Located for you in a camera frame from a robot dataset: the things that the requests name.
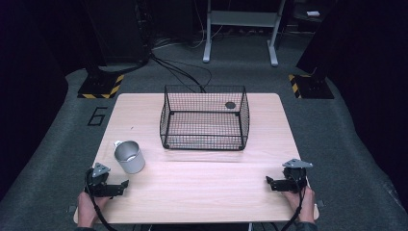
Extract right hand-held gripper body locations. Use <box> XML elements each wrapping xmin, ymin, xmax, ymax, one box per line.
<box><xmin>282</xmin><ymin>158</ymin><xmax>314</xmax><ymax>194</ymax></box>

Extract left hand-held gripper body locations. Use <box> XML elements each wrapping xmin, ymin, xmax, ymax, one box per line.
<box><xmin>84</xmin><ymin>162</ymin><xmax>112</xmax><ymax>197</ymax></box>

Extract silver metal cup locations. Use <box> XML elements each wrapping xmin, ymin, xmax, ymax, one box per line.
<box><xmin>113</xmin><ymin>140</ymin><xmax>146</xmax><ymax>175</ymax></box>

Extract black wire mesh basket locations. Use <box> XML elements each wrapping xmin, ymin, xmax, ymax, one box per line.
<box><xmin>159</xmin><ymin>84</ymin><xmax>251</xmax><ymax>151</ymax></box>

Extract person's left hand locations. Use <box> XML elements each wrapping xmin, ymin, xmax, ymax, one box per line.
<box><xmin>76</xmin><ymin>191</ymin><xmax>113</xmax><ymax>229</ymax></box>

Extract person's right hand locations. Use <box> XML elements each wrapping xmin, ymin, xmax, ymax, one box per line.
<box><xmin>283</xmin><ymin>186</ymin><xmax>318</xmax><ymax>225</ymax></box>

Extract black yellow-striped stand base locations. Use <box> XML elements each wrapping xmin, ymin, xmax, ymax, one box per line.
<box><xmin>287</xmin><ymin>73</ymin><xmax>335</xmax><ymax>100</ymax></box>
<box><xmin>77</xmin><ymin>72</ymin><xmax>125</xmax><ymax>100</ymax></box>

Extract black cabinet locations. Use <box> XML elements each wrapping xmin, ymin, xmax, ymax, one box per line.
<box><xmin>82</xmin><ymin>0</ymin><xmax>152</xmax><ymax>66</ymax></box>

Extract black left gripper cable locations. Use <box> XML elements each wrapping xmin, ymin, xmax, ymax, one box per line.
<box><xmin>84</xmin><ymin>169</ymin><xmax>118</xmax><ymax>231</ymax></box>

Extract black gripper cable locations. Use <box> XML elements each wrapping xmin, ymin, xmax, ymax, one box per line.
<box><xmin>280</xmin><ymin>179</ymin><xmax>308</xmax><ymax>231</ymax></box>
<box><xmin>84</xmin><ymin>169</ymin><xmax>118</xmax><ymax>231</ymax></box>

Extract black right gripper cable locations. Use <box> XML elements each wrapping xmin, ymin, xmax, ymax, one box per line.
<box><xmin>280</xmin><ymin>179</ymin><xmax>308</xmax><ymax>231</ymax></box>

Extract black floor cables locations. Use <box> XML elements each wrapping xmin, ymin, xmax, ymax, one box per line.
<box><xmin>149</xmin><ymin>35</ymin><xmax>214</xmax><ymax>94</ymax></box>

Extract white metal desk frame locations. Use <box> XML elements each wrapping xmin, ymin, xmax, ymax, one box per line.
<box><xmin>202</xmin><ymin>0</ymin><xmax>289</xmax><ymax>67</ymax></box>

